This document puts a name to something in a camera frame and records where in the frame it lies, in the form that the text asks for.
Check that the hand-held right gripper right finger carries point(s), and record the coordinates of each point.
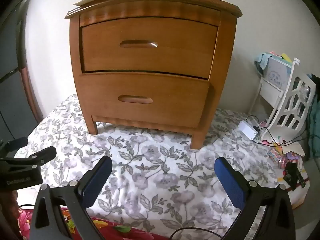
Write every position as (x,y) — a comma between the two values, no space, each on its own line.
(230,182)

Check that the person's left forearm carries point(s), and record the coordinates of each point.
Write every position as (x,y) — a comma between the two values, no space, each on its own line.
(8,207)

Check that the pink bead jar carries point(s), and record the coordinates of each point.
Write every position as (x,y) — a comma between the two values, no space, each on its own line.
(282,163)

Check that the light blue cloth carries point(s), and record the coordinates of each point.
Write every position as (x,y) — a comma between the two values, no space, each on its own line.
(262,61)

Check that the red parrot print blanket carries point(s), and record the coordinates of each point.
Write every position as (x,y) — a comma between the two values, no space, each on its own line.
(112,230)

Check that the black clip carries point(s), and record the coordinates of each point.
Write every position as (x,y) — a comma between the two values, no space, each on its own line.
(292,175)

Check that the white toy crib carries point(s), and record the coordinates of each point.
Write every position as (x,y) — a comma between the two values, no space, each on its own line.
(287,110)

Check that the grey floral bed sheet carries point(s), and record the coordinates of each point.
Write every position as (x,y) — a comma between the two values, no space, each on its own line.
(155,160)

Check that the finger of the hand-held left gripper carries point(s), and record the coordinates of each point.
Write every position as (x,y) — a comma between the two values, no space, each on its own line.
(43,155)
(15,143)

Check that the dark grey wardrobe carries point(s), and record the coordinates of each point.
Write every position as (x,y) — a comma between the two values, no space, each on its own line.
(11,92)

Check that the wooden nightstand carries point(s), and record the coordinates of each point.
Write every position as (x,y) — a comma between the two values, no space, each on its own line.
(150,5)

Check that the white power adapter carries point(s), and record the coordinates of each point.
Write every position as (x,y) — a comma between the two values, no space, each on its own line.
(247,130)

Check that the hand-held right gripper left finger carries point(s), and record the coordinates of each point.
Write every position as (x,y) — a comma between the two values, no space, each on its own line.
(97,180)

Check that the teal cloth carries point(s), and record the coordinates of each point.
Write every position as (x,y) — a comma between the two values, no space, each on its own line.
(315,130)

